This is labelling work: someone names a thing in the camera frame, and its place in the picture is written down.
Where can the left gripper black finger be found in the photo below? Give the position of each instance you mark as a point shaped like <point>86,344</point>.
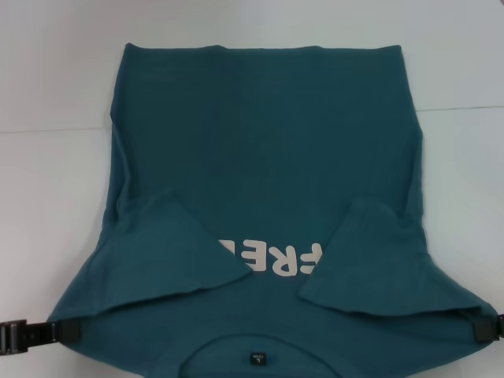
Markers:
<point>39,334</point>

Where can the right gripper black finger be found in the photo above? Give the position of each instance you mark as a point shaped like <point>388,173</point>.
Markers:
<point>485,331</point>

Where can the teal t-shirt with FREE print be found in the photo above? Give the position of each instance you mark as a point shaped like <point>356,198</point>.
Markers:
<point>256,157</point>

